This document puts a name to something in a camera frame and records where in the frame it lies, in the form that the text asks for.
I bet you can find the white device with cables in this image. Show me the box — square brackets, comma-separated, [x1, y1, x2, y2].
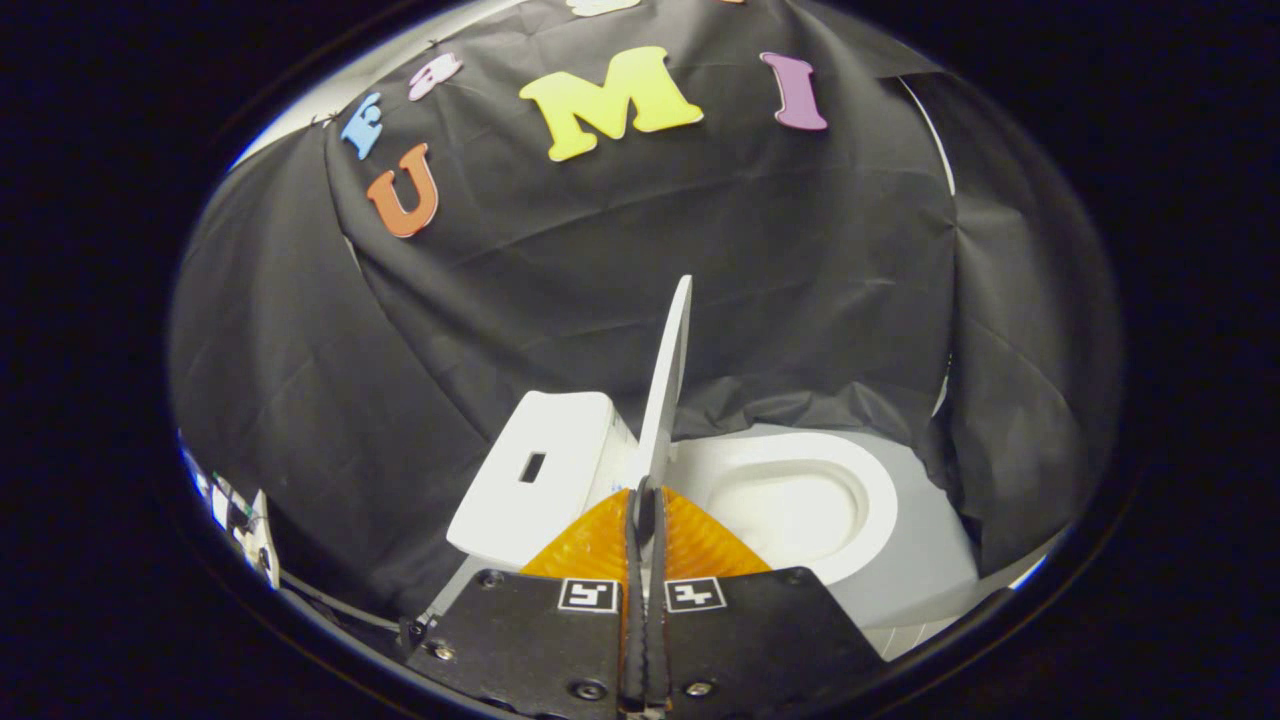
[180, 440, 281, 591]

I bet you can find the white toilet lid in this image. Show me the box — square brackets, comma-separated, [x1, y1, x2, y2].
[635, 275, 694, 546]

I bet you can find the black backdrop cloth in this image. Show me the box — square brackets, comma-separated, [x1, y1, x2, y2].
[168, 0, 1126, 621]

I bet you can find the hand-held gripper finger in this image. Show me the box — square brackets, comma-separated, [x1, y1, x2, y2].
[648, 487, 886, 716]
[405, 487, 641, 716]

